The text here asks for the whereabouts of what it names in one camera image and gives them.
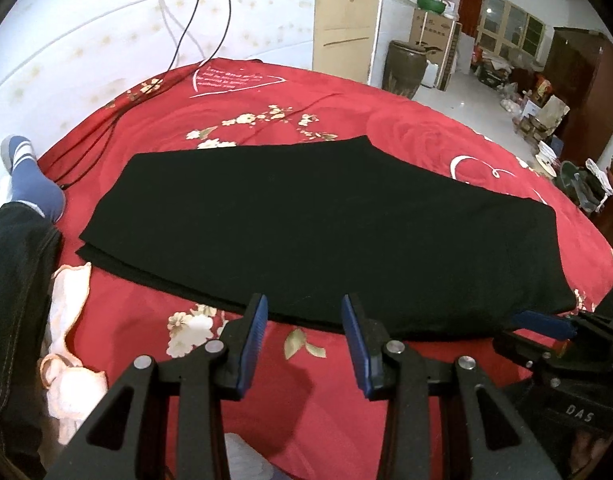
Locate cardboard box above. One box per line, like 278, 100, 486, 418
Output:
410, 9, 462, 91

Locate black cable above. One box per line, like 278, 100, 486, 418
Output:
50, 0, 234, 191

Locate green basin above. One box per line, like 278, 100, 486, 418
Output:
416, 0, 447, 14

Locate blue sock foot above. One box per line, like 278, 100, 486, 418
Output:
0, 136, 66, 223

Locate black jeans leg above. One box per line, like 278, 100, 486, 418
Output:
0, 203, 61, 479

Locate black pants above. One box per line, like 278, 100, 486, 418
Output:
79, 136, 576, 340

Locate pink white cloth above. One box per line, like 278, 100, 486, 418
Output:
38, 263, 108, 445

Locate window with frame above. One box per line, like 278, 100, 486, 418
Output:
476, 0, 545, 60

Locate dark wooden cabinet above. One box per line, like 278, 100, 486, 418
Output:
543, 27, 613, 165

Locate dark ceramic jar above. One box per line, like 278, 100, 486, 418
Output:
381, 40, 427, 100

